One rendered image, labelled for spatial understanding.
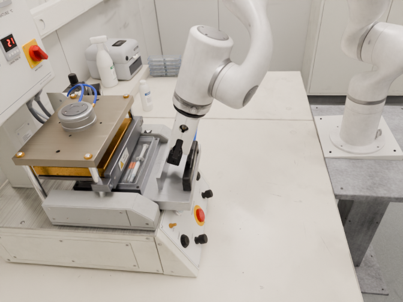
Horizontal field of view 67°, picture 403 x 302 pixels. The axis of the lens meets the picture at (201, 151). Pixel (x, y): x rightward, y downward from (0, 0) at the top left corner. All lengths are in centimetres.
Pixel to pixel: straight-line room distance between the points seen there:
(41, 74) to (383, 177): 108
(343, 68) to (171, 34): 163
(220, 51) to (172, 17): 263
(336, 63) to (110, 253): 247
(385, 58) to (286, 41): 220
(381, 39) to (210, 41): 61
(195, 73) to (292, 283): 56
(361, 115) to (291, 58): 215
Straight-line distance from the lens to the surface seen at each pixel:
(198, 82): 58
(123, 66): 167
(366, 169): 119
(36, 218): 85
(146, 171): 75
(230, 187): 103
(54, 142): 73
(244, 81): 55
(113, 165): 70
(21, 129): 87
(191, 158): 74
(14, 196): 94
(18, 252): 97
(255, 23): 57
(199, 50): 56
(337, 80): 296
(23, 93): 83
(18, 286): 98
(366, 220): 153
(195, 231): 86
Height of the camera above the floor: 148
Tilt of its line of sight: 38 degrees down
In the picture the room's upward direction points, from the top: 5 degrees counter-clockwise
